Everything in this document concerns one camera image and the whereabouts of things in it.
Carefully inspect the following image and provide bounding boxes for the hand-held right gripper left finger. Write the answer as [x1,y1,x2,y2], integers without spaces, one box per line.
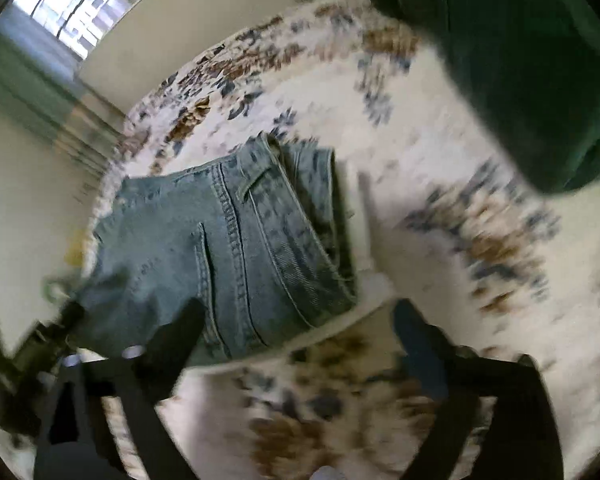
[32,297,208,480]

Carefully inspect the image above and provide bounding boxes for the window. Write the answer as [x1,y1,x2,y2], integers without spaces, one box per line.
[12,0,153,61]

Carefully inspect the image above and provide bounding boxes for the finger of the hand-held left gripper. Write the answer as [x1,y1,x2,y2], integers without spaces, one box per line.
[55,300,88,343]

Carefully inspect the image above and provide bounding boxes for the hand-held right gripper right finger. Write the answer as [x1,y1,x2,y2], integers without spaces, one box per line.
[390,297,566,480]

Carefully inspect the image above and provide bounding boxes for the grey green curtain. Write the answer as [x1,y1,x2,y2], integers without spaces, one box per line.
[0,25,128,176]

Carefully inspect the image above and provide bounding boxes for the blue denim pants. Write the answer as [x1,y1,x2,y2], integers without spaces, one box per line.
[77,132,358,366]

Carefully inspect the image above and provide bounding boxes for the dark green cloth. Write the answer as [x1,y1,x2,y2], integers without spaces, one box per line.
[367,0,600,196]

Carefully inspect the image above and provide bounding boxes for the floral printed bed sheet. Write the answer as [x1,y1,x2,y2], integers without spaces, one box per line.
[15,0,600,480]

